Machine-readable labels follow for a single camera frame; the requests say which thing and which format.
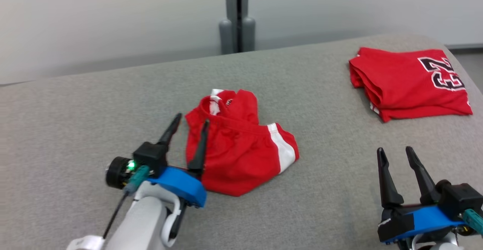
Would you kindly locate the grey partition post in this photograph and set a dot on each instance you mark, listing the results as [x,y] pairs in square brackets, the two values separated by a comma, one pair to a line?
[230,16]

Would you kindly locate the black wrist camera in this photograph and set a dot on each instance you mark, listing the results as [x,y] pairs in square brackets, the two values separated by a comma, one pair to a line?
[149,157]
[460,199]

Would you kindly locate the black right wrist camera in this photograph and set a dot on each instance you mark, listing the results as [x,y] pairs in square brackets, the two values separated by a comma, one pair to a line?
[460,199]

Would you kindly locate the red jersey shirt white sleeves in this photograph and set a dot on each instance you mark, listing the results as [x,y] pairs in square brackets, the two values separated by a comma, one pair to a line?
[400,80]

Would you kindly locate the red shorts white stripe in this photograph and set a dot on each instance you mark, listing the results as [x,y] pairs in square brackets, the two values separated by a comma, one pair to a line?
[241,155]

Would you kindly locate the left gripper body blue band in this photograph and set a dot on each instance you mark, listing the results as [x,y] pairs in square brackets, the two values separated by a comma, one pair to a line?
[185,186]

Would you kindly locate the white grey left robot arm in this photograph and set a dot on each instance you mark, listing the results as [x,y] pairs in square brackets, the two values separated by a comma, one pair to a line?
[143,223]

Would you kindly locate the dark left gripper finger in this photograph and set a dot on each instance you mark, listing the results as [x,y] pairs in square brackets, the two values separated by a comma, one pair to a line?
[200,152]
[169,133]

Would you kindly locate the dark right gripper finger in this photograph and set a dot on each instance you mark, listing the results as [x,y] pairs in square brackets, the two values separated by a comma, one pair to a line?
[426,186]
[388,189]

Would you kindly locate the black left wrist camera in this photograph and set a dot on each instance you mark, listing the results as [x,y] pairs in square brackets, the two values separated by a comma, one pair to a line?
[149,157]

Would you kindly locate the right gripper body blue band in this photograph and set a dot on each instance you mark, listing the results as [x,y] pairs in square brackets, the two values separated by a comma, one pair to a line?
[426,221]

